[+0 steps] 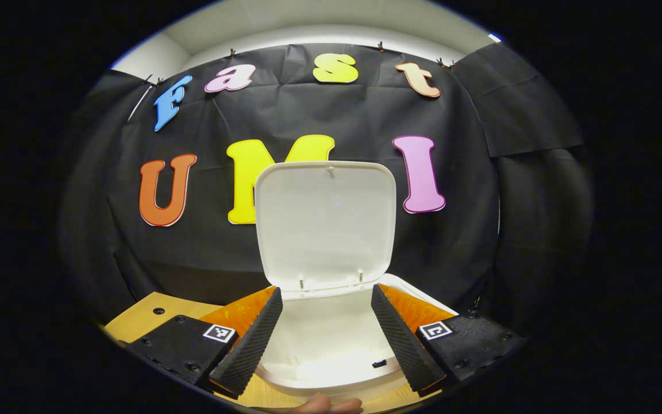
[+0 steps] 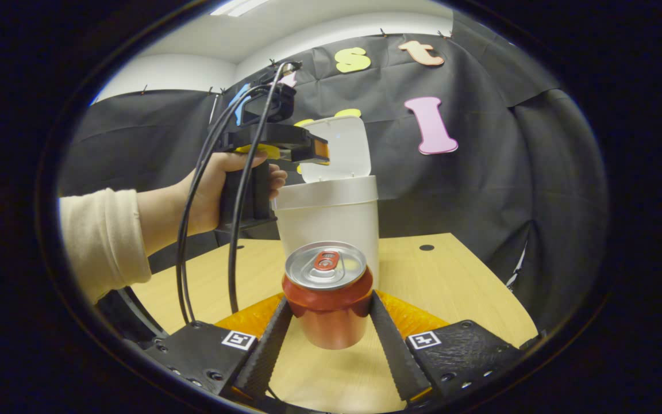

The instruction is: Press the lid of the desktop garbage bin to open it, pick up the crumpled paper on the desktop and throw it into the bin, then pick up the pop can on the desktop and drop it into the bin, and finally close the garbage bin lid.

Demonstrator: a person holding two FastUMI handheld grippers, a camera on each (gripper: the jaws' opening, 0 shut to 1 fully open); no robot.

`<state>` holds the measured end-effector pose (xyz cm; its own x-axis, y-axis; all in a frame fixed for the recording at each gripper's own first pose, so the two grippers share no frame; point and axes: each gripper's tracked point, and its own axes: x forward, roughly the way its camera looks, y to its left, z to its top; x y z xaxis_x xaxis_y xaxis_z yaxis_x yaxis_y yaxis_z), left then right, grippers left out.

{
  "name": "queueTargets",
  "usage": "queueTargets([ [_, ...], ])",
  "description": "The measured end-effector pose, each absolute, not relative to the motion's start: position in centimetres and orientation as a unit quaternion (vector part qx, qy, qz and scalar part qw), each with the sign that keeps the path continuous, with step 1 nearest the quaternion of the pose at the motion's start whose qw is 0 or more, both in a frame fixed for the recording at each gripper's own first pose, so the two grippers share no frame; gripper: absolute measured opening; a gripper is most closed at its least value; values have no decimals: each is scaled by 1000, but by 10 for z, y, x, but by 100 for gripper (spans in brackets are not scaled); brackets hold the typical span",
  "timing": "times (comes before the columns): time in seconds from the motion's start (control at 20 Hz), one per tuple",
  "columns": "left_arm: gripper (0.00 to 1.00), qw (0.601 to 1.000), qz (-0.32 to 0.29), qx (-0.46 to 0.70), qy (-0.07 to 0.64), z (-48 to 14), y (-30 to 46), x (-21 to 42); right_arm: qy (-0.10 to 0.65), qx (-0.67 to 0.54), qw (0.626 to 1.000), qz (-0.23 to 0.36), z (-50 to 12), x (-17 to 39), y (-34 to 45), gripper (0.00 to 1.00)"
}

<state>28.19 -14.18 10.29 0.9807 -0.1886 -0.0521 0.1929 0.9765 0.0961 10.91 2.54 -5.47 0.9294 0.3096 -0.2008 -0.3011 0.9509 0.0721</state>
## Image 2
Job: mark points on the wooden desktop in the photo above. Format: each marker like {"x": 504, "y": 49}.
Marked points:
{"x": 463, "y": 287}

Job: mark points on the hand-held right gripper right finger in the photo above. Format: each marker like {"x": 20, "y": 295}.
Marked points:
{"x": 394, "y": 351}

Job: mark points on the white desktop garbage bin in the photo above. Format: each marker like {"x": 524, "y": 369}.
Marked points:
{"x": 337, "y": 213}

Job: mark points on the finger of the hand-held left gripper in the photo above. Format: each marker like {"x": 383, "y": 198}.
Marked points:
{"x": 314, "y": 150}

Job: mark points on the red pop can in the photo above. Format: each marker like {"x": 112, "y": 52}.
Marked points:
{"x": 328, "y": 313}

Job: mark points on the black backdrop cloth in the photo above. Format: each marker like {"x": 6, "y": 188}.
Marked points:
{"x": 480, "y": 201}

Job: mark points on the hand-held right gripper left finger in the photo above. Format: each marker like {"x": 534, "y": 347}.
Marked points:
{"x": 265, "y": 351}

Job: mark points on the ceiling light panel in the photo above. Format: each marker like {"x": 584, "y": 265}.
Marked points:
{"x": 238, "y": 7}

